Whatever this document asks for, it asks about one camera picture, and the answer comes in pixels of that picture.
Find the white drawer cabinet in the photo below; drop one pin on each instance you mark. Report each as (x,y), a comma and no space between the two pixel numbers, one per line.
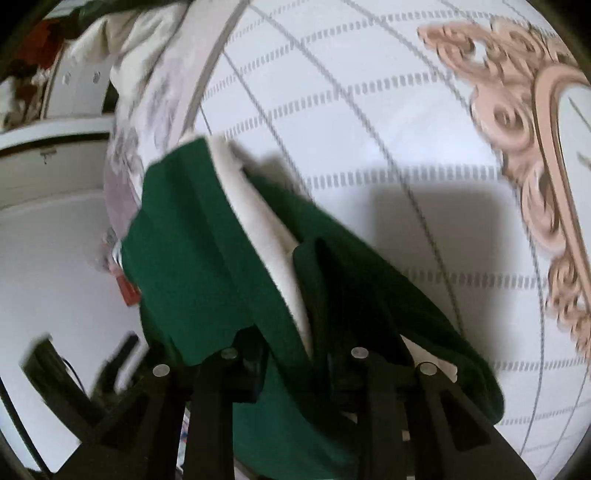
(51,170)

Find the cream cloth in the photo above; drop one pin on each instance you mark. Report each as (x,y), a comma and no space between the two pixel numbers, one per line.
(134,50)

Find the white panel with knobs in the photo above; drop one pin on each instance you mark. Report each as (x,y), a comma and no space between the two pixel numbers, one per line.
(81,87)

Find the red tag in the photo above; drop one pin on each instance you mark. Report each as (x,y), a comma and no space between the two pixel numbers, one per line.
(128,291)

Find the red and brown clutter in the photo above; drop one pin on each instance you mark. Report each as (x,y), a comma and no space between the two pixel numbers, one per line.
(32,55)

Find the black frame object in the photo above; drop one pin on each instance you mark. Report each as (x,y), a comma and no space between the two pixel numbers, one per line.
(60,383)

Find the green varsity jacket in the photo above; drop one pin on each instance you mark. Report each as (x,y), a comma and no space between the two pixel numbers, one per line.
(184,254)

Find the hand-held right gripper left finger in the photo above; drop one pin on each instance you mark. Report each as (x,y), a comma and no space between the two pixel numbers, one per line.
(249,378)

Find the printed bed sheet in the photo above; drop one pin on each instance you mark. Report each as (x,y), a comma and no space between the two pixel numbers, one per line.
(369,138)

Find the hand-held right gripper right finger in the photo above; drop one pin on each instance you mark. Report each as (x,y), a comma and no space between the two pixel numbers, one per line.
(383,406)

